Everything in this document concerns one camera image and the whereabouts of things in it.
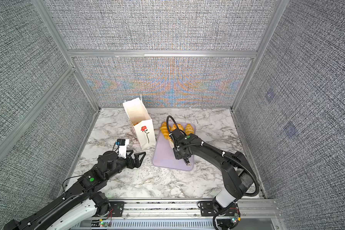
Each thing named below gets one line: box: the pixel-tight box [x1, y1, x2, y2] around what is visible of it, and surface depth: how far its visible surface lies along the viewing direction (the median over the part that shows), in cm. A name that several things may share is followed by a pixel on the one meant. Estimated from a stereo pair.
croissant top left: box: [160, 121, 170, 140], surface depth 104 cm
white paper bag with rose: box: [122, 94, 157, 150], surface depth 89 cm
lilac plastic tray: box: [151, 129, 195, 172], surface depth 94 cm
